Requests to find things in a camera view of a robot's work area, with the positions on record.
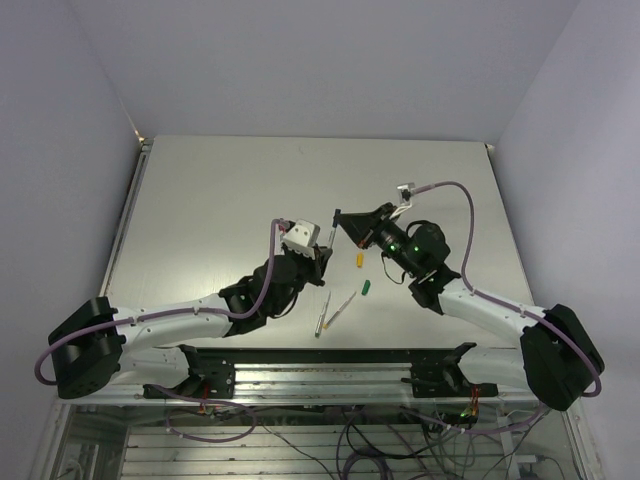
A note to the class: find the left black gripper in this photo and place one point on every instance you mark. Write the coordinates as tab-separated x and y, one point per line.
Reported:
317	266

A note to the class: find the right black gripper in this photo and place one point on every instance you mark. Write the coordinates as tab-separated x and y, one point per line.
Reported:
361	226

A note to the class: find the blue pen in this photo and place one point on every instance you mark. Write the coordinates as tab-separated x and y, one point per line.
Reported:
332	236

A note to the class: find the green pen cap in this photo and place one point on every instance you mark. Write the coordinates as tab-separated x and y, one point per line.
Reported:
365	287

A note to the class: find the yellow pen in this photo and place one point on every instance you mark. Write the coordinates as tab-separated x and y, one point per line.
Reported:
339	311

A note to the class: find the green pen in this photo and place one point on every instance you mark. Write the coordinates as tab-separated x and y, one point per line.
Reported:
322	316

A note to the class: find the blue pen cap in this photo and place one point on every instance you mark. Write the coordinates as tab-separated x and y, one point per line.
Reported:
335	221

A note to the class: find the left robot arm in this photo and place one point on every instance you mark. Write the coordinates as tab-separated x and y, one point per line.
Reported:
100	345

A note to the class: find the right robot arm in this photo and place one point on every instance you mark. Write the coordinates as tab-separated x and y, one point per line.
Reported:
554	358

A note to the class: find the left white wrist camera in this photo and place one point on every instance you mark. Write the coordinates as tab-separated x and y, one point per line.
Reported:
301	238

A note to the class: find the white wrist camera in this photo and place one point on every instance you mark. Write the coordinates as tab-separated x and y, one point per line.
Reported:
405	193
301	238

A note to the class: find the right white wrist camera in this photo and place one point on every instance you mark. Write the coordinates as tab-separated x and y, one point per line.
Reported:
405	193

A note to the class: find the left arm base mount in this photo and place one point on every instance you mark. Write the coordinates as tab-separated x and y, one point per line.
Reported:
210	377

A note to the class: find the aluminium frame rails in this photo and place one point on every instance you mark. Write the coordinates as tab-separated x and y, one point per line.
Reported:
315	414

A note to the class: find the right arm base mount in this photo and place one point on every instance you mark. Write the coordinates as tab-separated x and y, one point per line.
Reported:
436	373

